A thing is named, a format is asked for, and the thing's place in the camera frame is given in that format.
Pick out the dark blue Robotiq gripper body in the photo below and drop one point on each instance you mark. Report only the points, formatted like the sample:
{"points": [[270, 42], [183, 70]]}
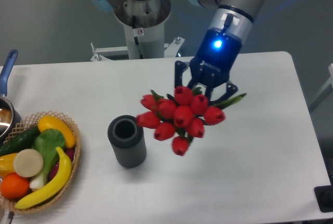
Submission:
{"points": [[211, 65]]}

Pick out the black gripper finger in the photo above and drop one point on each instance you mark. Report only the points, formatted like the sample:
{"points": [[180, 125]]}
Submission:
{"points": [[231, 89], [180, 68]]}

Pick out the red tulip bouquet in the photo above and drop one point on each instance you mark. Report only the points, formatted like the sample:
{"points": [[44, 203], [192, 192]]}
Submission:
{"points": [[182, 116]]}

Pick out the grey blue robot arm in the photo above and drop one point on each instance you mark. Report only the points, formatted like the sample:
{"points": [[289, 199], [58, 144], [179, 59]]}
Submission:
{"points": [[234, 17]]}

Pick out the dark grey ribbed vase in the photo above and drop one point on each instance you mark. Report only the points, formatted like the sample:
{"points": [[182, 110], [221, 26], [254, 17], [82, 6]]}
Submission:
{"points": [[127, 140]]}

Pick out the dark red vegetable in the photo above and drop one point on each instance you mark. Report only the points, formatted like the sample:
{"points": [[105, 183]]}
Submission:
{"points": [[70, 153]]}

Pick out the black device at table edge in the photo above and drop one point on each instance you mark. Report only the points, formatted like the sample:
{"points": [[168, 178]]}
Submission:
{"points": [[324, 198]]}

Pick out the green bok choy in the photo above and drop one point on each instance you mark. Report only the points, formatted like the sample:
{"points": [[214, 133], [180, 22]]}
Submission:
{"points": [[45, 144]]}

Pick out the woven wicker basket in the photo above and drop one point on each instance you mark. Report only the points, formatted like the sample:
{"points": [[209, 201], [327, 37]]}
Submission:
{"points": [[27, 123]]}

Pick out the yellow banana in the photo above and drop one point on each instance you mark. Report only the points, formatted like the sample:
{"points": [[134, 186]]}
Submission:
{"points": [[52, 187]]}

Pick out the green cucumber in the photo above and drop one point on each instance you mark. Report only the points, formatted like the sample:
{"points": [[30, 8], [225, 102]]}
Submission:
{"points": [[20, 142]]}

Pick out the beige round disc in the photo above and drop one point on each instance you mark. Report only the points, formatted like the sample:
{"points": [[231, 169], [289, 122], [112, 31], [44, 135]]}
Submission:
{"points": [[28, 163]]}

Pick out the yellow bell pepper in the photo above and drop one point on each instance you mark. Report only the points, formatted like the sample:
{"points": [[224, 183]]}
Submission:
{"points": [[7, 164]]}

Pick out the orange fruit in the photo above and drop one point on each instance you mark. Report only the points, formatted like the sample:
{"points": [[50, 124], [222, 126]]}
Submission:
{"points": [[14, 186]]}

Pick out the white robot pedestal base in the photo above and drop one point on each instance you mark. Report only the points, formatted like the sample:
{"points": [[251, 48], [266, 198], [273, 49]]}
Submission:
{"points": [[143, 23]]}

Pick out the white frame at right edge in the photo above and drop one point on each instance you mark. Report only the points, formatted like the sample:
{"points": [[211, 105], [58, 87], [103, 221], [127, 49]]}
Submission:
{"points": [[324, 91]]}

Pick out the blue handled saucepan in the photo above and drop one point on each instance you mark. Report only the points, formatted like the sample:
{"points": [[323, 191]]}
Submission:
{"points": [[9, 116]]}

